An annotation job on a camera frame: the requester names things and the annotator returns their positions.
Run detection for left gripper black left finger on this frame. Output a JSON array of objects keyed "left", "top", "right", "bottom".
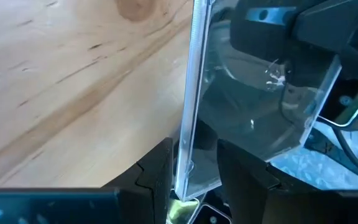
[{"left": 101, "top": 138, "right": 173, "bottom": 224}]

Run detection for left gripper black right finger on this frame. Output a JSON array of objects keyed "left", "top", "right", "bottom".
[{"left": 218, "top": 139, "right": 358, "bottom": 224}]

